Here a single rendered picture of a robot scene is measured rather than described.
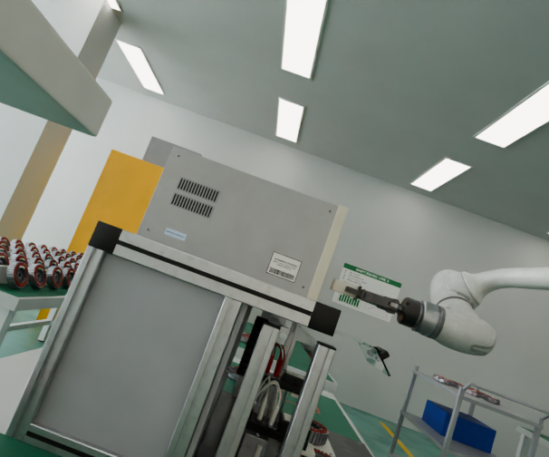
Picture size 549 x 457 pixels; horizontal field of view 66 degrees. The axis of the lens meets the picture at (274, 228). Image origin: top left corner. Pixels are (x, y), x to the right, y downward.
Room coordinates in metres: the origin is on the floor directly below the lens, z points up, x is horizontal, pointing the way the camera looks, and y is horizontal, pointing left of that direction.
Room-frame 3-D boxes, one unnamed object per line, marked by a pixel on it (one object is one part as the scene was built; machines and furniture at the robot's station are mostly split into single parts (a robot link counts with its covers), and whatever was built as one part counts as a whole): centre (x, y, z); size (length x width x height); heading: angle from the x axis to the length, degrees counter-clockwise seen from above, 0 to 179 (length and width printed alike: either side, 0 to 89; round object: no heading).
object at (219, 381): (1.06, -0.01, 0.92); 0.66 x 0.01 x 0.30; 178
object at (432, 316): (1.13, -0.46, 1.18); 0.09 x 0.06 x 0.09; 178
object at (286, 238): (1.07, 0.06, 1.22); 0.44 x 0.39 x 0.20; 178
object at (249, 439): (0.93, -0.11, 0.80); 0.08 x 0.05 x 0.06; 178
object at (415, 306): (1.13, -0.39, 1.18); 0.09 x 0.08 x 0.07; 88
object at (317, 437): (1.17, -0.27, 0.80); 0.11 x 0.11 x 0.04
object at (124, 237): (1.06, 0.06, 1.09); 0.68 x 0.44 x 0.05; 178
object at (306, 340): (1.05, -0.16, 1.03); 0.62 x 0.01 x 0.03; 178
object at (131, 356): (0.73, 0.15, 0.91); 0.28 x 0.03 x 0.32; 88
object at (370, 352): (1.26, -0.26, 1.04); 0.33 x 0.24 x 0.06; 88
